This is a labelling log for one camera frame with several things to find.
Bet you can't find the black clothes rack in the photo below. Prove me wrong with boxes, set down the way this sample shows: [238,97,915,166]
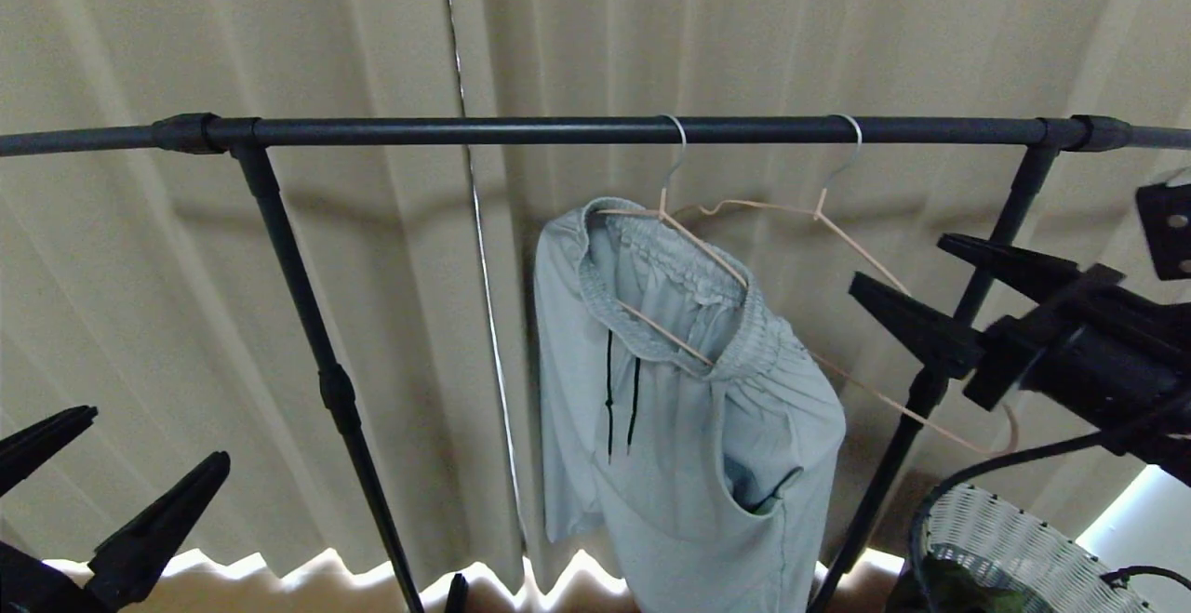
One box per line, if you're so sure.
[0,113,1191,613]

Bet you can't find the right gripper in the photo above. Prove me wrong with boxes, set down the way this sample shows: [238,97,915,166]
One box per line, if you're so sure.
[849,233,1191,428]

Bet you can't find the pale grey shorts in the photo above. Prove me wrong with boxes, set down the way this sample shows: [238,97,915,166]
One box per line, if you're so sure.
[533,196,848,613]

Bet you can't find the white laundry basket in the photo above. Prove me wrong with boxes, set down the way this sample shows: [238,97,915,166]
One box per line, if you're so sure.
[893,483,1157,613]

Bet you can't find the green garment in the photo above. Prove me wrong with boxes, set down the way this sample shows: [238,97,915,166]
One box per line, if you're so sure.
[889,557,1024,613]

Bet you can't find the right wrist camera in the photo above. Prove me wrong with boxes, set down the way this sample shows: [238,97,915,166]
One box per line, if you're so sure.
[1135,180,1191,281]

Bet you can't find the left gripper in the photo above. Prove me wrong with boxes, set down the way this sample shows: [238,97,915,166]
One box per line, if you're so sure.
[0,406,232,613]

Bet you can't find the beige curtain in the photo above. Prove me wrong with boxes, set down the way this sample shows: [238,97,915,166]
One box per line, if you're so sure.
[0,0,1191,595]

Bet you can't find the pink clothes hanger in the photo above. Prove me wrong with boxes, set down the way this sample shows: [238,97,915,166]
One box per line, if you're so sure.
[672,115,1022,456]
[595,115,750,367]

